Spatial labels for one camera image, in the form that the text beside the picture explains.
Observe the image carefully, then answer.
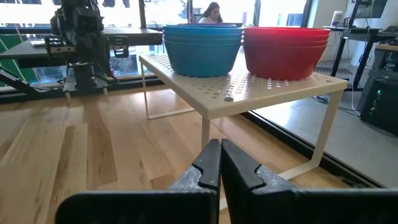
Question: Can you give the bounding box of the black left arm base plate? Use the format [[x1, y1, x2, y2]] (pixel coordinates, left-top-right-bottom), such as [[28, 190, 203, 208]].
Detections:
[[63, 76, 109, 94]]

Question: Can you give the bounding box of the black standing desk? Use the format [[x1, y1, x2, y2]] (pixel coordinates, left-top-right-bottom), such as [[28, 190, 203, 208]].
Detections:
[[323, 26, 398, 91]]

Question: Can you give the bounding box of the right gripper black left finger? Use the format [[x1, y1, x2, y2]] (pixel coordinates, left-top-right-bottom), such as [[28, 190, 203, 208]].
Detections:
[[55, 138, 221, 224]]

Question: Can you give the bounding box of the office desk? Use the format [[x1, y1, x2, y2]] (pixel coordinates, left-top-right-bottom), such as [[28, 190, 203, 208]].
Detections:
[[0, 27, 164, 68]]

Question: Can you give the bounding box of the white container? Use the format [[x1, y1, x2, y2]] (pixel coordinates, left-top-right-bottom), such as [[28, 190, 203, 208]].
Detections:
[[330, 11, 345, 27]]

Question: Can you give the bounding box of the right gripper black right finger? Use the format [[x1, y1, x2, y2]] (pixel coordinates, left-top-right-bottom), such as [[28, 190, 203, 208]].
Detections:
[[221, 138, 398, 224]]

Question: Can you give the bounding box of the black desk leg beam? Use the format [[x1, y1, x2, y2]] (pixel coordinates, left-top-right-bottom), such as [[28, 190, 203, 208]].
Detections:
[[0, 67, 43, 98]]

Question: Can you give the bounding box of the person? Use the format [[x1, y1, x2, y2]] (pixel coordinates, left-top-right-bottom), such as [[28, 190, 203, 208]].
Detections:
[[198, 1, 224, 24]]

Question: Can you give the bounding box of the black computer tower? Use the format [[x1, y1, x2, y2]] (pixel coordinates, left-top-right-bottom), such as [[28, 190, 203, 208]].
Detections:
[[359, 74, 398, 137]]

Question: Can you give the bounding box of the purple plastic mini bowl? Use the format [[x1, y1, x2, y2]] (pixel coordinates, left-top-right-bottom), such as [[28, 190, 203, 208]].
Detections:
[[177, 22, 238, 27]]

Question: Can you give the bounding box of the red plastic mini bowl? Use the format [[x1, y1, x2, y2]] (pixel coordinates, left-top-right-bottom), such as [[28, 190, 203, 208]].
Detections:
[[244, 39, 329, 81], [244, 34, 330, 42], [243, 26, 331, 36]]

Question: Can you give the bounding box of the black computer monitor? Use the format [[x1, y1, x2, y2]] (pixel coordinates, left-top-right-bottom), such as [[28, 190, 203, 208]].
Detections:
[[353, 0, 389, 19]]

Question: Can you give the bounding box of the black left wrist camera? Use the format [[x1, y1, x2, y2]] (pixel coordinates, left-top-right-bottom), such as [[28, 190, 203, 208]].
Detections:
[[73, 6, 105, 32]]

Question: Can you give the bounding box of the white perforated shelf riser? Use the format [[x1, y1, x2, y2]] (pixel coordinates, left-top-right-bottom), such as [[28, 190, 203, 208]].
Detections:
[[139, 53, 349, 212]]

